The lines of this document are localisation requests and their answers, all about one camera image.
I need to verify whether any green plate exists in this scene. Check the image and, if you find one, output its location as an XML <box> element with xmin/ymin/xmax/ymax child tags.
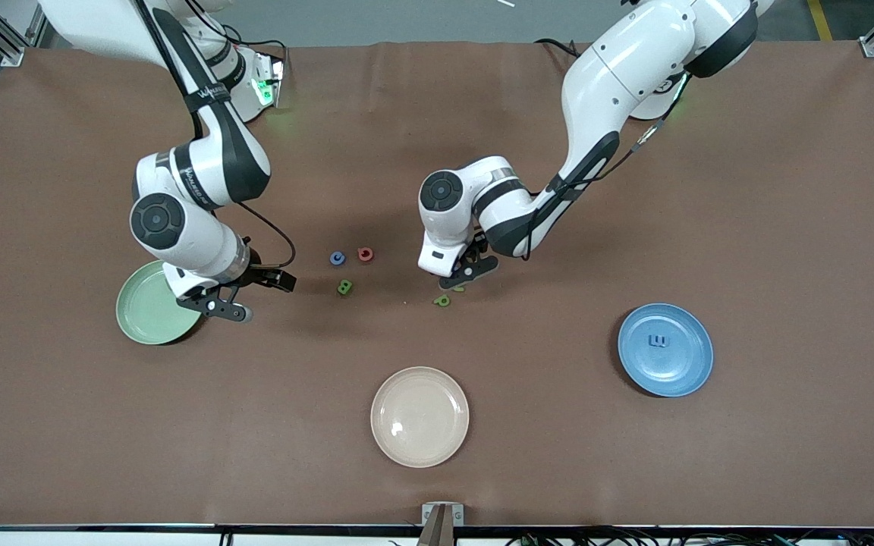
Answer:
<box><xmin>116</xmin><ymin>259</ymin><xmax>204</xmax><ymax>346</ymax></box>

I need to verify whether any beige plate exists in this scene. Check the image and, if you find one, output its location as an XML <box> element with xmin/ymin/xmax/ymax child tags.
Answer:
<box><xmin>370</xmin><ymin>366</ymin><xmax>470</xmax><ymax>469</ymax></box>

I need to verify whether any black base power cable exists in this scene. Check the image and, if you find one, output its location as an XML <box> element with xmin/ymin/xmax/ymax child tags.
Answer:
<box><xmin>534</xmin><ymin>38</ymin><xmax>582</xmax><ymax>58</ymax></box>
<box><xmin>221</xmin><ymin>27</ymin><xmax>288</xmax><ymax>50</ymax></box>

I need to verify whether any blue plate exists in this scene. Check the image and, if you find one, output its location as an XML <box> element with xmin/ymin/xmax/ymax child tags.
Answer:
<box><xmin>618</xmin><ymin>303</ymin><xmax>714</xmax><ymax>398</ymax></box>

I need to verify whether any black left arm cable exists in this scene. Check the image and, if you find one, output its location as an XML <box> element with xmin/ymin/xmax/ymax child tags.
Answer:
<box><xmin>519</xmin><ymin>68</ymin><xmax>694</xmax><ymax>262</ymax></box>

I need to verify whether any metal bracket with post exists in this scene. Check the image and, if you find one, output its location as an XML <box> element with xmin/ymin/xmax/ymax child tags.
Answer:
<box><xmin>416</xmin><ymin>502</ymin><xmax>465</xmax><ymax>546</ymax></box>

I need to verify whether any brown table mat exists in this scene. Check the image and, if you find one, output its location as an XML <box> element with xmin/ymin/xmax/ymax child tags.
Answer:
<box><xmin>0</xmin><ymin>39</ymin><xmax>874</xmax><ymax>527</ymax></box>

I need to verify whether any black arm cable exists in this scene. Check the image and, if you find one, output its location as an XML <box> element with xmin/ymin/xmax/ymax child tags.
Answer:
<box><xmin>134</xmin><ymin>0</ymin><xmax>298</xmax><ymax>271</ymax></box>
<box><xmin>519</xmin><ymin>68</ymin><xmax>694</xmax><ymax>262</ymax></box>

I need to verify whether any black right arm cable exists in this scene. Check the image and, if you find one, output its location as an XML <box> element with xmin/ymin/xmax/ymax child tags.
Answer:
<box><xmin>134</xmin><ymin>0</ymin><xmax>298</xmax><ymax>271</ymax></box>

